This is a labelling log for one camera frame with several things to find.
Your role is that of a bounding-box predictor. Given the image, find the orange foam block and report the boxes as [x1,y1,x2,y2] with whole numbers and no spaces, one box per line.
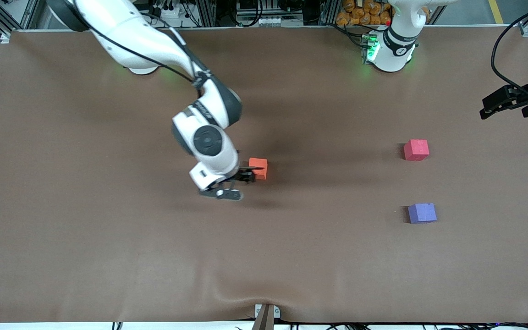
[248,158,268,180]

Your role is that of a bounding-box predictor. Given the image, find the brown table mat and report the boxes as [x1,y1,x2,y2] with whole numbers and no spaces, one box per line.
[0,25,528,324]

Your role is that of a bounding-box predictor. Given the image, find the red foam block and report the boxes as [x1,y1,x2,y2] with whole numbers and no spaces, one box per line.
[403,139,430,161]

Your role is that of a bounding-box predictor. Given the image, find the purple foam block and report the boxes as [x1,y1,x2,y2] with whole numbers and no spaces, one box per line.
[407,203,438,224]

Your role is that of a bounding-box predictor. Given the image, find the bag of orange items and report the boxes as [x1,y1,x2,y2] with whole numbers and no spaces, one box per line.
[336,0,429,26]

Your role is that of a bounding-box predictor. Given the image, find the black electronics box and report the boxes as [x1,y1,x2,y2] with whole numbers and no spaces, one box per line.
[236,0,264,14]

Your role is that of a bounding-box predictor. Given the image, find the white power strip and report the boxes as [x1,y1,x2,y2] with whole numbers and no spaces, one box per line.
[152,2,182,19]

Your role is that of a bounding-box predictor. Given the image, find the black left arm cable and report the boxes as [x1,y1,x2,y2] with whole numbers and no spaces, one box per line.
[491,0,528,101]

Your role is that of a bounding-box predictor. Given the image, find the metal clamp bracket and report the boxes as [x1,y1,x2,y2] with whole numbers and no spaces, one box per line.
[255,304,281,319]

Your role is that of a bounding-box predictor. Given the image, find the aluminium frame post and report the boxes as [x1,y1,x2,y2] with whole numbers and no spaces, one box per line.
[198,0,216,27]
[320,0,338,26]

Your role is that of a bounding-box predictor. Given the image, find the black base cable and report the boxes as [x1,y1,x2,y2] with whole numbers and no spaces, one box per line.
[332,23,365,47]

